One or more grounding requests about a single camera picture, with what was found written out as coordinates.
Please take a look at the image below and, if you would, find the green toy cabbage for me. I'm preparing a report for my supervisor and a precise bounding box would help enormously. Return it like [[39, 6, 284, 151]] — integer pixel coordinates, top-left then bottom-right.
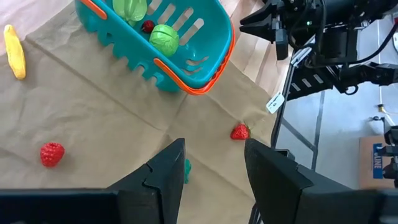
[[149, 24, 180, 58]]

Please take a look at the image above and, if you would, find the white paper tag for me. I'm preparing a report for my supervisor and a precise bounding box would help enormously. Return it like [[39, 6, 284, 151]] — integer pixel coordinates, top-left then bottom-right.
[[266, 91, 285, 114]]

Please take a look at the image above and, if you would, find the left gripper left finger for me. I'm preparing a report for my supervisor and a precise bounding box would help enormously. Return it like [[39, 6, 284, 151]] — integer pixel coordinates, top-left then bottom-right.
[[107, 138, 187, 224]]

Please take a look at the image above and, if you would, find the teal basket orange rim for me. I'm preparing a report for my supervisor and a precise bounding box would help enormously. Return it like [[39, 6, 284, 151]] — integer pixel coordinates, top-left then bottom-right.
[[74, 0, 236, 96]]

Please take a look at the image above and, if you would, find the light green toy lettuce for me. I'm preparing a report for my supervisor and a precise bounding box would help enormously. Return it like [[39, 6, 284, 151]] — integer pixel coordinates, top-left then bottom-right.
[[112, 0, 149, 27]]

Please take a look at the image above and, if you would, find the dark green toy bell pepper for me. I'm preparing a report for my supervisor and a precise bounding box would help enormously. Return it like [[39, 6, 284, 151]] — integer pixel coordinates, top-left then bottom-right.
[[184, 158, 192, 184]]

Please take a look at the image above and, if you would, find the red toy strawberry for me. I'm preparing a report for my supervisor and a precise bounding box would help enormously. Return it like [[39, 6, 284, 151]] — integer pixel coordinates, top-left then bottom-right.
[[229, 123, 252, 141]]

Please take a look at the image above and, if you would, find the red toy raspberry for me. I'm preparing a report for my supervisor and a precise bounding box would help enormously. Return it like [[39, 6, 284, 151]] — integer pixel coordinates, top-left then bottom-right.
[[39, 142, 66, 168]]

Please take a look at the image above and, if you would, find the cardboard box blue label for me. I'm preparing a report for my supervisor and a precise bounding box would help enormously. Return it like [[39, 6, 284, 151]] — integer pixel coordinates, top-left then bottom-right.
[[359, 135, 396, 189]]

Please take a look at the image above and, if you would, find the yellow toy pepper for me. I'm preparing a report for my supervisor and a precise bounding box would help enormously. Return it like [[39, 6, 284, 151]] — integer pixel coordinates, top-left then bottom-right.
[[3, 24, 27, 80]]

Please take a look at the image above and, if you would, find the dark red toy cherry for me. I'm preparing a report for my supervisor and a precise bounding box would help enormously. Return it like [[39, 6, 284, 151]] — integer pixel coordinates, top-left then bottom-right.
[[141, 19, 156, 34]]

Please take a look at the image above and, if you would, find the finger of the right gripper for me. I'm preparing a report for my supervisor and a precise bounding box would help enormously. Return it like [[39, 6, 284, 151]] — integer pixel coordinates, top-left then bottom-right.
[[239, 2, 278, 28], [239, 22, 278, 44]]

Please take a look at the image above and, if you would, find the black metal table frame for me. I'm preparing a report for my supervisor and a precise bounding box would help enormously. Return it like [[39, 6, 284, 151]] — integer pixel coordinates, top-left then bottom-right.
[[248, 60, 326, 224]]

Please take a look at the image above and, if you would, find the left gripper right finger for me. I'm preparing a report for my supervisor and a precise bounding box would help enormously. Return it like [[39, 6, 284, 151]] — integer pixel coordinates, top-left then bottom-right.
[[244, 139, 315, 224]]

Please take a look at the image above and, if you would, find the tan cloth mat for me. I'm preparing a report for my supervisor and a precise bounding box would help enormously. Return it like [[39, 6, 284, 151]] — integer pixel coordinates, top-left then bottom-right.
[[0, 0, 292, 224]]

